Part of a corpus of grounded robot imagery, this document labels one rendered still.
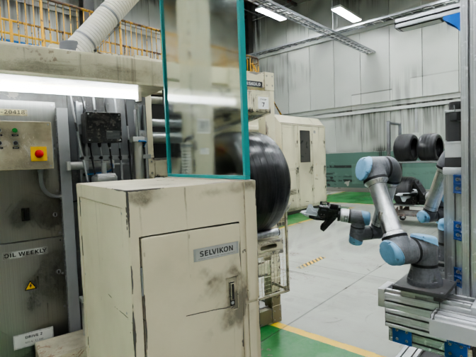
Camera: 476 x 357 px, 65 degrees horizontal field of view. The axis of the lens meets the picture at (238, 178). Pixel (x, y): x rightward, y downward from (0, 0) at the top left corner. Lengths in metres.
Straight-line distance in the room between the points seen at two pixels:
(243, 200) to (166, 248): 0.28
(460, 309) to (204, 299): 1.21
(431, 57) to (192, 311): 12.81
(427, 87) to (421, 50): 1.17
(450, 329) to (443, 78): 11.76
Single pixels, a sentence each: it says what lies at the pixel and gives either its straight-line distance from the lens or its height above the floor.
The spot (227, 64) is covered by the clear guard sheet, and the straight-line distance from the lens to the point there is 1.22.
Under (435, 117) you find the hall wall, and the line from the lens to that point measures 13.19.
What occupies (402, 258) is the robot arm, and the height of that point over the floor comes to 0.87.
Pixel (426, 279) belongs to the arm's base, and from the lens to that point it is 1.94.
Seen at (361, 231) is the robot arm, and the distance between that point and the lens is 2.12.
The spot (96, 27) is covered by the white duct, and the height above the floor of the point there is 2.02.
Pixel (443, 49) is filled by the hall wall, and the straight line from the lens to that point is 13.44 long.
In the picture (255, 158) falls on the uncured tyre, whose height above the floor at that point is 1.33.
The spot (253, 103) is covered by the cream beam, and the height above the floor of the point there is 1.70.
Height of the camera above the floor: 1.33
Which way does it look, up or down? 3 degrees down
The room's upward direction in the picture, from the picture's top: 2 degrees counter-clockwise
